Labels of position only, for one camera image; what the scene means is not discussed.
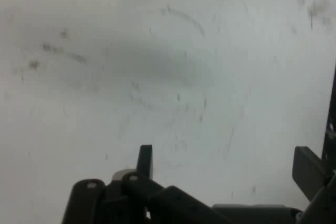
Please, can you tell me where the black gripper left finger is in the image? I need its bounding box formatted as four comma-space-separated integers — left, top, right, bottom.
61, 144, 232, 224

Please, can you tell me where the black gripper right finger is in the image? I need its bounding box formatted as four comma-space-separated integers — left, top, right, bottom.
292, 146, 336, 224

